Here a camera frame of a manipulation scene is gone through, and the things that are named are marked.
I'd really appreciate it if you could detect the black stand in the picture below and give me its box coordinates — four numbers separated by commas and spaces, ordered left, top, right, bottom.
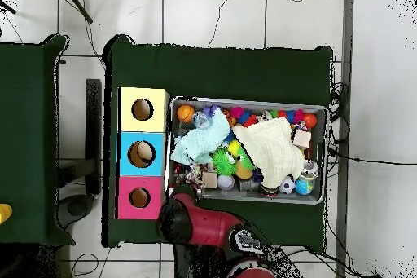
56, 78, 103, 230

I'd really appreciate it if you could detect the green fuzzy toy with eyes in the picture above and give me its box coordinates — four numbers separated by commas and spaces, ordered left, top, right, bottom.
210, 146, 255, 176

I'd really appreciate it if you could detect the black tripod leg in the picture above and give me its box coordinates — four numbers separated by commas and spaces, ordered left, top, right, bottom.
61, 0, 94, 24

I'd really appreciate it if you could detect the dark green tablecloth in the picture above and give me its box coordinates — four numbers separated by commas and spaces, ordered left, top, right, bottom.
102, 34, 334, 254
0, 34, 76, 246

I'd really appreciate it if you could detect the cream waffle cloth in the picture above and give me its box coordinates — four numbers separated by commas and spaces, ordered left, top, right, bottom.
231, 116, 306, 189

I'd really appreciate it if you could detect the light blue waffle cloth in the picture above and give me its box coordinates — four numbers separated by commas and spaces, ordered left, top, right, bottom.
169, 108, 232, 165

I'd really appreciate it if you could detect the wooden box with three holes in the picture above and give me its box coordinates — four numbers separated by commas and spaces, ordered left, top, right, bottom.
114, 86, 171, 221

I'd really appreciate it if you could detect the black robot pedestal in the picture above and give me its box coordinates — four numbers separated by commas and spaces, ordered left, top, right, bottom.
173, 243, 229, 278

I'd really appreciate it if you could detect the metal mesh bin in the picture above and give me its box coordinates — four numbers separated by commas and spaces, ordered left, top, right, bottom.
164, 95, 328, 205

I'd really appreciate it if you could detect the blue globe ball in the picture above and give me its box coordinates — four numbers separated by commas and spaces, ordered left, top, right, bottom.
294, 178, 314, 196

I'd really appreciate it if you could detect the yellow object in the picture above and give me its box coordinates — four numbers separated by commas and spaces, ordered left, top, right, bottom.
0, 203, 13, 225

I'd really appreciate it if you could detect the black cable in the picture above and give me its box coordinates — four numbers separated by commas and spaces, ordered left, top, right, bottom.
327, 147, 417, 166

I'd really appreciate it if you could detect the orange basketball toy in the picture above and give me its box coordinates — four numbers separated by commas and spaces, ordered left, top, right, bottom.
176, 104, 195, 124

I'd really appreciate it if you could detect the large wooden cube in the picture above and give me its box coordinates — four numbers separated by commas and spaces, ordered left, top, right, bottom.
292, 129, 313, 150

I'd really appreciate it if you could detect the silver metal can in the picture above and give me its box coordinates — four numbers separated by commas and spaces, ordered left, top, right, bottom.
301, 159, 320, 178

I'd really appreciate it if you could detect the small wooden cube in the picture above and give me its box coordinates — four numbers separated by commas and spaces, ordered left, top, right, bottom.
201, 171, 218, 190

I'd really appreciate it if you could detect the white baseball toy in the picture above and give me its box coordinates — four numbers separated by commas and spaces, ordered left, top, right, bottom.
217, 174, 235, 192

